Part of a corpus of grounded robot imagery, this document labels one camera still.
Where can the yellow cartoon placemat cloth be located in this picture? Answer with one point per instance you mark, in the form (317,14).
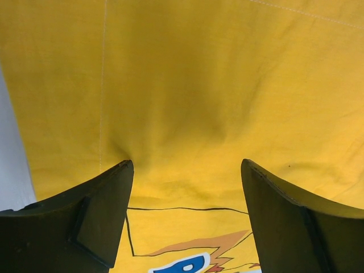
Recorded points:
(187,90)

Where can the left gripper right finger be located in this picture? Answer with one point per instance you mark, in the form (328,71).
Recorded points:
(298,231)

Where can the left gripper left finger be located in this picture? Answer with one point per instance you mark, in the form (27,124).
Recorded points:
(78,230)

